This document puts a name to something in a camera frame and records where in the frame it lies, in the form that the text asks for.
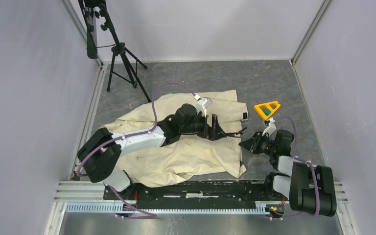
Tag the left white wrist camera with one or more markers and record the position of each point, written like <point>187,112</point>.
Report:
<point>201,105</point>

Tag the cream zip jacket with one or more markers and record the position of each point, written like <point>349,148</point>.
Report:
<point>191,155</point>

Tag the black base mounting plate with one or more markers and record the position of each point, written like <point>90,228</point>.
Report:
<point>241,194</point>

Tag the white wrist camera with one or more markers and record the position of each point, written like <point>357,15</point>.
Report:
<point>201,105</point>
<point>270,127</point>

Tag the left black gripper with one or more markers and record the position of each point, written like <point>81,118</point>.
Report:
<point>215,132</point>

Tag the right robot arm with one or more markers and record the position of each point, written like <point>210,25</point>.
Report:
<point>308,187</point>

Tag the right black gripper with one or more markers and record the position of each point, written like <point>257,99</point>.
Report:
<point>251,145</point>

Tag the yellow triangular plastic tool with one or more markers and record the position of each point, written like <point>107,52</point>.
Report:
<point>267,109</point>

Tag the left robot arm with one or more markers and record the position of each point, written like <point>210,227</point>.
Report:
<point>100,153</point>

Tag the slotted aluminium rail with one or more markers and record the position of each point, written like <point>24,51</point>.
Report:
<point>118,207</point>

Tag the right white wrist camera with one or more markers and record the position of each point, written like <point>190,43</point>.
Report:
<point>270,127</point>

